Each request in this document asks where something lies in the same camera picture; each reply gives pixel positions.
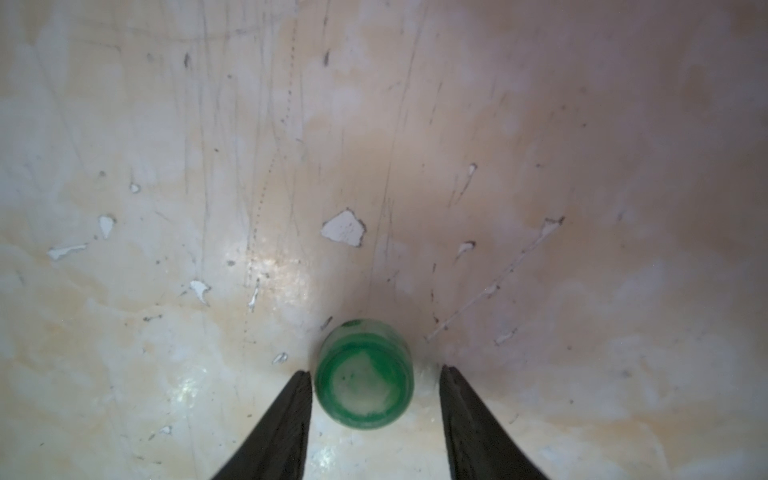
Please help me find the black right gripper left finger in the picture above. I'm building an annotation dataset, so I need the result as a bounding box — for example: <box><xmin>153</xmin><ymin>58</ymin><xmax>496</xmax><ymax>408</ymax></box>
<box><xmin>214</xmin><ymin>370</ymin><xmax>313</xmax><ymax>480</ymax></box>

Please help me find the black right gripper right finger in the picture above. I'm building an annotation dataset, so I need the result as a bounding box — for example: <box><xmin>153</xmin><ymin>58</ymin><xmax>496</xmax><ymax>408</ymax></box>
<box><xmin>439</xmin><ymin>365</ymin><xmax>545</xmax><ymax>480</ymax></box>

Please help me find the green paint jar lid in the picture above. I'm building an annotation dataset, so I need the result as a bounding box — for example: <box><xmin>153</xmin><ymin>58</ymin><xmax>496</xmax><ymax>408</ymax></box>
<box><xmin>314</xmin><ymin>319</ymin><xmax>415</xmax><ymax>430</ymax></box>

